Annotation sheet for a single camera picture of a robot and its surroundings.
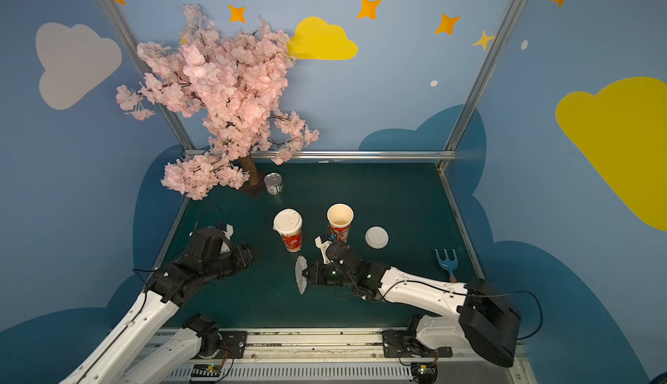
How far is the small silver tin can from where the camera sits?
110 centimetres

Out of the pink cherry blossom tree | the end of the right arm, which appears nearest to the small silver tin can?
the pink cherry blossom tree

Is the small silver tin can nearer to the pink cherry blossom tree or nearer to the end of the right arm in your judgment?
the pink cherry blossom tree
